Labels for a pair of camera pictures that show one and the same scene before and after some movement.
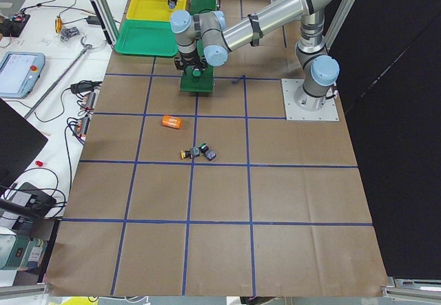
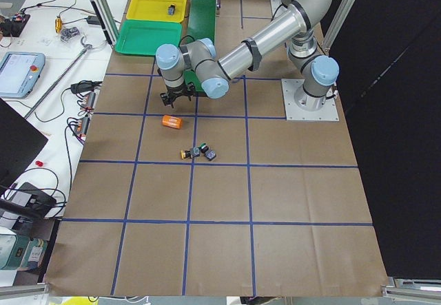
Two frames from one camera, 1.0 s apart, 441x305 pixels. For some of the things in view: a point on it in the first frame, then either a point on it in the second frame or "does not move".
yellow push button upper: (193, 152) does not move
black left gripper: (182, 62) → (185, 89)
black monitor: (20, 142) does not move
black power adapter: (92, 20) does not move
